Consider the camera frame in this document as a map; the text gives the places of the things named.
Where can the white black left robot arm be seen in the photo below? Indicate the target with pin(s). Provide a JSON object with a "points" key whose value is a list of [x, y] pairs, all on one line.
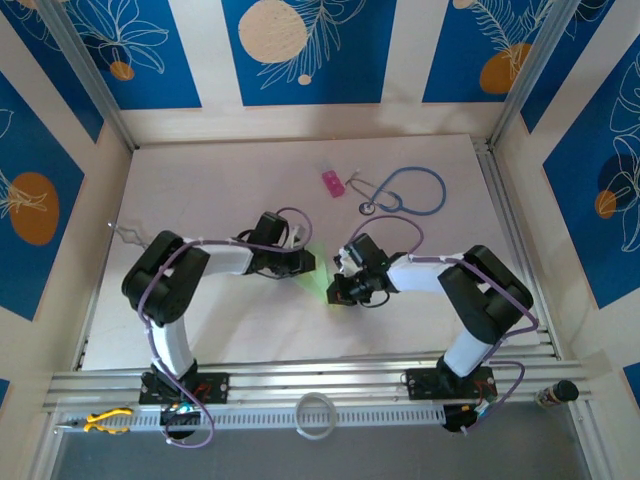
{"points": [[165, 280]]}

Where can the aluminium mounting rail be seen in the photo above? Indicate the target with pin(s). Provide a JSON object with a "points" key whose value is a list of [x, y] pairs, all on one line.
{"points": [[320, 382]]}

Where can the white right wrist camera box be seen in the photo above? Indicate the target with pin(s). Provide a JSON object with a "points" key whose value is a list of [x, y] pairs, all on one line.
{"points": [[346, 261]]}

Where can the aluminium frame post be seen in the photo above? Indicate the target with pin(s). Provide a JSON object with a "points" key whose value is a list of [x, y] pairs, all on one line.
{"points": [[531, 75], [95, 85]]}

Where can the black controller board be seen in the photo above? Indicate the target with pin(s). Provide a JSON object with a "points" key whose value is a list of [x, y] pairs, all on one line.
{"points": [[172, 417], [455, 420]]}

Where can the white tape roll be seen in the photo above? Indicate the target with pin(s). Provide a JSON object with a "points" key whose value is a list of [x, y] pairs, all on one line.
{"points": [[299, 422]]}

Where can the blue stethoscope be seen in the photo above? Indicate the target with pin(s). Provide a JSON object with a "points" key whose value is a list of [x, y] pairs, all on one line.
{"points": [[367, 209]]}

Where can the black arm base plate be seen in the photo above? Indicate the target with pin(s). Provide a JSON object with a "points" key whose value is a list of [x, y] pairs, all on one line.
{"points": [[215, 387], [422, 384]]}

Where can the light green paper sheet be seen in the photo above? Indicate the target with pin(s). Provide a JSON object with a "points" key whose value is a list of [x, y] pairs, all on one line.
{"points": [[316, 285]]}

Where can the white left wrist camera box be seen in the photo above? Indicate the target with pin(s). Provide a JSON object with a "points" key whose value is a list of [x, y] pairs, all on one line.
{"points": [[298, 235]]}

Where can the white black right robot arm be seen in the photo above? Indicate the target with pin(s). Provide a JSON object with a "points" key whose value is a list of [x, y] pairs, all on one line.
{"points": [[482, 292]]}

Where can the small pink bottle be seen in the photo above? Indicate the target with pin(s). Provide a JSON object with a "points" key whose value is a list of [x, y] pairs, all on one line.
{"points": [[332, 182]]}

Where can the aluminium side rail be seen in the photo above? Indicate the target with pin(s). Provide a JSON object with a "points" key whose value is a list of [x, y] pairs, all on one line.
{"points": [[84, 352], [491, 175]]}

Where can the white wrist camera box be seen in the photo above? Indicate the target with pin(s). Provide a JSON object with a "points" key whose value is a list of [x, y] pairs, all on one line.
{"points": [[346, 261], [298, 235]]}

